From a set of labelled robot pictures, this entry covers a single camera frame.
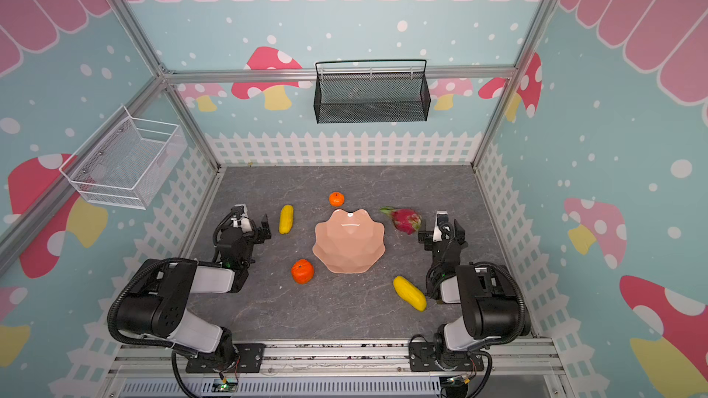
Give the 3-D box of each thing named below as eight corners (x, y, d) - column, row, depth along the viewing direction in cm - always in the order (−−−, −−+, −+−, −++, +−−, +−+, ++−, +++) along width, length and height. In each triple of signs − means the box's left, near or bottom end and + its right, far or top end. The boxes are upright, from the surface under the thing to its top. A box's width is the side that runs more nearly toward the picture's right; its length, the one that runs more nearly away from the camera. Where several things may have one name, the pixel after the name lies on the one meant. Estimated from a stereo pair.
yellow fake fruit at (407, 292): (388, 288, 89) (389, 283, 85) (396, 278, 91) (397, 273, 87) (421, 315, 83) (424, 311, 80) (429, 304, 85) (431, 299, 82)
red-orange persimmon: (294, 284, 90) (290, 276, 85) (296, 267, 93) (293, 259, 88) (313, 284, 90) (310, 276, 85) (315, 267, 93) (312, 259, 88)
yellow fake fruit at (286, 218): (278, 236, 101) (275, 230, 98) (284, 210, 108) (281, 203, 105) (290, 236, 101) (288, 230, 98) (295, 210, 108) (293, 203, 105)
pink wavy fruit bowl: (312, 275, 91) (310, 269, 87) (319, 217, 105) (317, 209, 102) (386, 275, 91) (386, 269, 87) (382, 216, 105) (383, 209, 101)
